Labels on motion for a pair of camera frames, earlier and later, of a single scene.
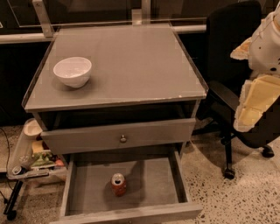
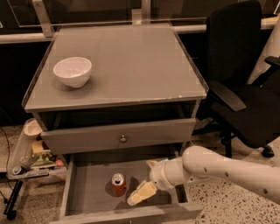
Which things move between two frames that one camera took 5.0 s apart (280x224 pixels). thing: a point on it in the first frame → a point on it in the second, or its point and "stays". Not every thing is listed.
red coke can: x=118 y=185 stays
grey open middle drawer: x=157 y=191 stays
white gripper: x=266 y=49 → x=157 y=175
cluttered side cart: x=33 y=158 stays
